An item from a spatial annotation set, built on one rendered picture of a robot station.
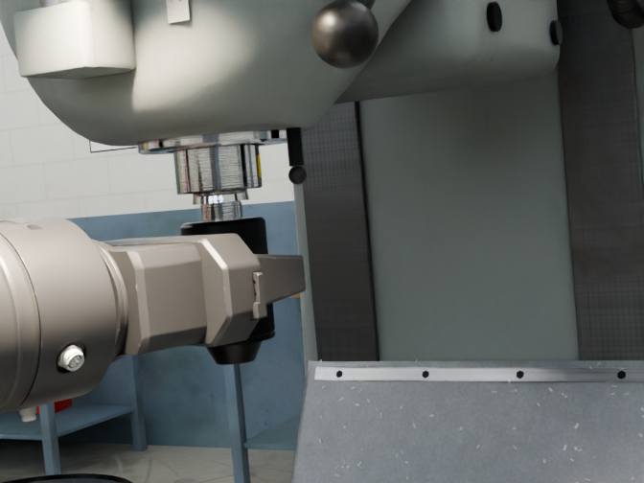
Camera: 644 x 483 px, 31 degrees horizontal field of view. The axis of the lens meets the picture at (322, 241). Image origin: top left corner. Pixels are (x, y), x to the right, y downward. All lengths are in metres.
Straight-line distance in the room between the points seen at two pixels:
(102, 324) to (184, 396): 5.37
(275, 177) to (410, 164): 4.50
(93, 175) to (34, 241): 5.57
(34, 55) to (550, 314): 0.54
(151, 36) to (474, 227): 0.48
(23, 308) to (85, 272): 0.04
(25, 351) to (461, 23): 0.32
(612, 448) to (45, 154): 5.53
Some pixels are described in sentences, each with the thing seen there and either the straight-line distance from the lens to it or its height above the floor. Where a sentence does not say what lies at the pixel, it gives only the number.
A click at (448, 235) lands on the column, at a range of 0.98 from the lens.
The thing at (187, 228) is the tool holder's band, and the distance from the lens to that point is 0.63.
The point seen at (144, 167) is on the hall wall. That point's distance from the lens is 5.90.
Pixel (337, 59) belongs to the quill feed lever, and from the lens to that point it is 0.50.
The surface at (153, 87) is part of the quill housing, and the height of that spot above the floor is 1.33.
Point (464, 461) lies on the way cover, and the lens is 0.96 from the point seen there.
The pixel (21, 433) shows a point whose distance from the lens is 5.61.
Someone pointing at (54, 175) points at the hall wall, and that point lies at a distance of 6.27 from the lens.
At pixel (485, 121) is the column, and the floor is 1.32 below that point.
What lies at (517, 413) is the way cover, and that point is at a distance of 0.96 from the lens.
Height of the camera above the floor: 1.28
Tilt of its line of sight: 3 degrees down
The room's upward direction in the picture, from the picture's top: 5 degrees counter-clockwise
